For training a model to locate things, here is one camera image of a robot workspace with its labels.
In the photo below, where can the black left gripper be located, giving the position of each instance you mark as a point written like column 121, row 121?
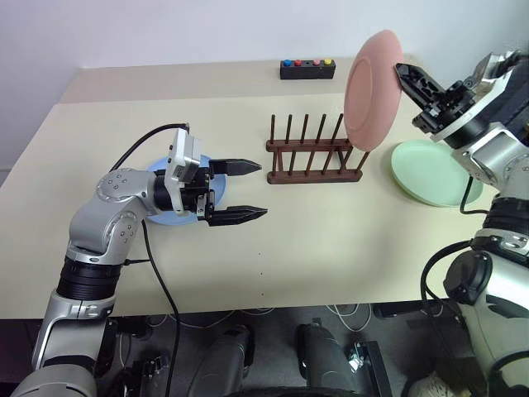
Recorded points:
column 199, row 191

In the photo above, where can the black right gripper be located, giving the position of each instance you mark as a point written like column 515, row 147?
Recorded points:
column 448, row 105

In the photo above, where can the pink plate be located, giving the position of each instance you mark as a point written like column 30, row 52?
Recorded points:
column 370, row 95

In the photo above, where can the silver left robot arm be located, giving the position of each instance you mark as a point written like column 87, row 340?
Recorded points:
column 115, row 187

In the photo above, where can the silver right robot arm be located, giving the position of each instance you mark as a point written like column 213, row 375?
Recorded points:
column 492, row 151

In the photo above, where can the brown wooden dish rack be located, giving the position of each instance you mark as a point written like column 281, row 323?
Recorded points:
column 314, row 175

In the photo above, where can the blue plate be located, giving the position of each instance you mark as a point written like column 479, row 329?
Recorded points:
column 221, row 186

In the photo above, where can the green plate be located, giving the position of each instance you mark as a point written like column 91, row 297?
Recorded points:
column 430, row 173

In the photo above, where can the black button box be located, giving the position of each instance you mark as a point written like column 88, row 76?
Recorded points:
column 308, row 72

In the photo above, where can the dark rounded shape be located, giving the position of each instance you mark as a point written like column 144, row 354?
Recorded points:
column 225, row 360
column 322, row 360

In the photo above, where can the black flat box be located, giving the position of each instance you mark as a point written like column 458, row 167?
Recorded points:
column 396, row 310

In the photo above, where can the white round object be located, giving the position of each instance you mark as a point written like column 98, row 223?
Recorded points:
column 432, row 386

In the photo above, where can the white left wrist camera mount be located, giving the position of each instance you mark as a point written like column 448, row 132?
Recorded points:
column 184, row 154

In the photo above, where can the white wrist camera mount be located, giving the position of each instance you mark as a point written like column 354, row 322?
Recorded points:
column 494, row 89
column 184, row 154

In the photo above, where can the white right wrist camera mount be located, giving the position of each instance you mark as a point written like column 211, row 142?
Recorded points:
column 494, row 89

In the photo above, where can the black metal frame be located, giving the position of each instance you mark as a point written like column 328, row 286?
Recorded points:
column 378, row 366

